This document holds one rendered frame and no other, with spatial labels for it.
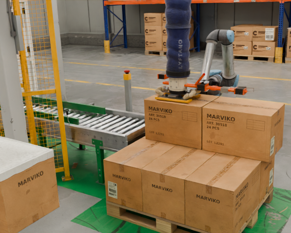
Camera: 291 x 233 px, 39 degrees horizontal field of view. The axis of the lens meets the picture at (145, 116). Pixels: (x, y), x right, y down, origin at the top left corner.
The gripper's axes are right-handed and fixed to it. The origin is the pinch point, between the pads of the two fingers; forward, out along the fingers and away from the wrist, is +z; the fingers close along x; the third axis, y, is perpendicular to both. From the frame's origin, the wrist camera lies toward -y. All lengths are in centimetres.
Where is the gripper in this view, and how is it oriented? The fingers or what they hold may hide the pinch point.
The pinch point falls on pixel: (205, 87)
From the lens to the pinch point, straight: 373.5
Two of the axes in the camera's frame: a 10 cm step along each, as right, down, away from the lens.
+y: -8.6, -1.2, 5.0
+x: -0.4, -9.5, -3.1
